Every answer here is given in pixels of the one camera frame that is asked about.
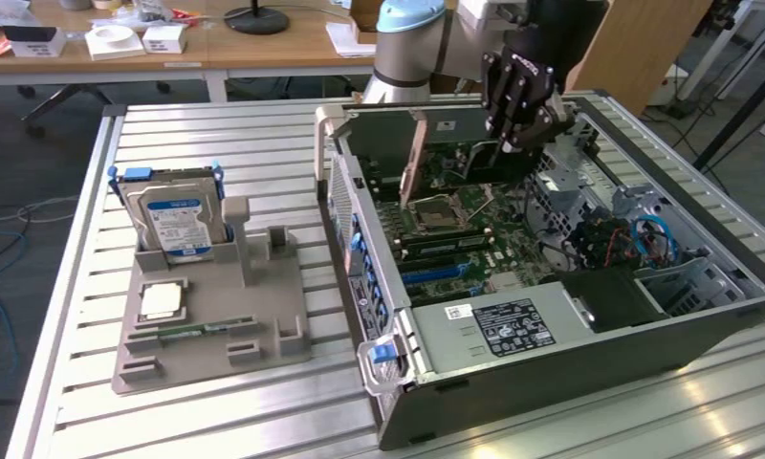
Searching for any grey parts rack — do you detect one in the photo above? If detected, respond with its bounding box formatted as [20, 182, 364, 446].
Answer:
[110, 194, 313, 398]

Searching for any silver CPU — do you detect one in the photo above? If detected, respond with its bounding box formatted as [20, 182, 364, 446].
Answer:
[137, 283, 185, 320]

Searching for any wooden cabinet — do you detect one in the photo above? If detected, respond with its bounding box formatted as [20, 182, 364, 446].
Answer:
[564, 0, 709, 117]

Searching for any black lamp base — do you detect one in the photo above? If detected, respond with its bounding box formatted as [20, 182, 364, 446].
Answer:
[221, 0, 293, 36]

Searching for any green RAM stick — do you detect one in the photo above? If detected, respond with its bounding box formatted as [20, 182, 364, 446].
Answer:
[156, 322, 234, 337]

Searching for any brown cardboard box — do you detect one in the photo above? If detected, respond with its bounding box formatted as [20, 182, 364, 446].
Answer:
[346, 0, 388, 34]

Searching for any black wire bundle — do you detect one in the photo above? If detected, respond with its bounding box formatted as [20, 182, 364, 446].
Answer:
[570, 214, 636, 269]

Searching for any long expansion slot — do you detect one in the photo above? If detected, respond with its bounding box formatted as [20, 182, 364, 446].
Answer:
[398, 264, 474, 284]
[398, 255, 466, 269]

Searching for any black and white box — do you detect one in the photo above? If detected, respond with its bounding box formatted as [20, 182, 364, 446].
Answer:
[4, 26, 69, 58]

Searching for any blue disk wire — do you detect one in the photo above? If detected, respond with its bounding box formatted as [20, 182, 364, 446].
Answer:
[633, 213, 681, 262]

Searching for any white bin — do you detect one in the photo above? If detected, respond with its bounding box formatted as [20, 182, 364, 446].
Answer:
[646, 61, 691, 109]

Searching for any black stand pole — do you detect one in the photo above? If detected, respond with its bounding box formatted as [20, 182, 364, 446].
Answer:
[692, 9, 765, 173]

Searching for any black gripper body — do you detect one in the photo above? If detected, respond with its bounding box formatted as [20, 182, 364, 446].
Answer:
[500, 0, 608, 104]

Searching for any white box with label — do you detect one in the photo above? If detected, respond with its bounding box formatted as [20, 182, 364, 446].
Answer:
[141, 24, 189, 55]

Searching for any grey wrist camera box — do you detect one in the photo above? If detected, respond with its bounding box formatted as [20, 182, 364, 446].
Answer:
[456, 0, 530, 23]

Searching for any wooden desk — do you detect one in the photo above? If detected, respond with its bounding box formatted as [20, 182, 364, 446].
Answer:
[0, 0, 384, 87]

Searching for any white paper stack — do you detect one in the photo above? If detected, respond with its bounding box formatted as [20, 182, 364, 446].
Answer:
[325, 21, 378, 59]

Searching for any blue floor cable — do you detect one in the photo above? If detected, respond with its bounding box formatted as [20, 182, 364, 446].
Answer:
[0, 205, 25, 407]

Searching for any white box with round hollow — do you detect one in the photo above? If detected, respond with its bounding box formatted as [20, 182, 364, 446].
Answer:
[84, 26, 146, 62]

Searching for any open PC case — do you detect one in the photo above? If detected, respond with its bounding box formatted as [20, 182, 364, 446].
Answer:
[313, 88, 765, 450]

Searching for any green motherboard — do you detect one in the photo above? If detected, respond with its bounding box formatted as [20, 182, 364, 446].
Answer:
[356, 142, 569, 307]

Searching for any white crumpled paper pile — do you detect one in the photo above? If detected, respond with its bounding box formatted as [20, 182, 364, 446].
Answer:
[0, 0, 33, 30]

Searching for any white floor cable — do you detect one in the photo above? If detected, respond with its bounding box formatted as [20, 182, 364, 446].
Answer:
[0, 195, 81, 226]

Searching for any silver power supply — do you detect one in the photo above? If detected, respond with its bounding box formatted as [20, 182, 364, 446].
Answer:
[409, 280, 596, 386]

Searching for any black office chair base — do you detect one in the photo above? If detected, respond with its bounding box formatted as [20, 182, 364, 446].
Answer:
[17, 83, 116, 138]

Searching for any black RAM slot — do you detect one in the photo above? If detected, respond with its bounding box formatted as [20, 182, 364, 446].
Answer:
[400, 234, 492, 249]

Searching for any CPU socket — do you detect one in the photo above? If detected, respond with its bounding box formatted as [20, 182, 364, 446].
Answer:
[405, 194, 468, 231]

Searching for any hard disk with blue caddy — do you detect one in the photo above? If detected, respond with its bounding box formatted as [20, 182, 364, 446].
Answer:
[105, 162, 225, 265]

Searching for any clear plastic bag pile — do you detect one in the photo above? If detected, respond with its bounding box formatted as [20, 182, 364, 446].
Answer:
[113, 0, 180, 25]

